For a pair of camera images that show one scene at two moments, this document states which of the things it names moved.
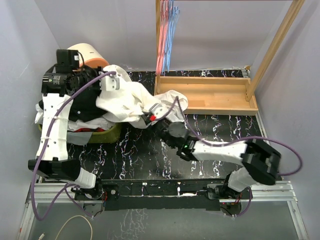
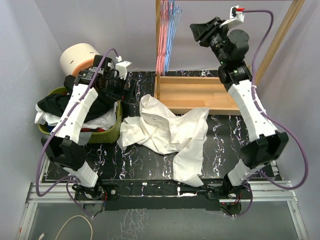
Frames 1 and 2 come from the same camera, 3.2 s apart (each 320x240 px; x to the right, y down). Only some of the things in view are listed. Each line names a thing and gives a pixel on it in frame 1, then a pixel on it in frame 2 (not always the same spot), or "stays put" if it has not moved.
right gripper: [151, 127] to [201, 31]
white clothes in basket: [100, 122] stays put
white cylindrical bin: [89, 56] stays put
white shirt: [133, 104] to [184, 134]
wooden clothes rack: [222, 95] stays put
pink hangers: [164, 8] stays put
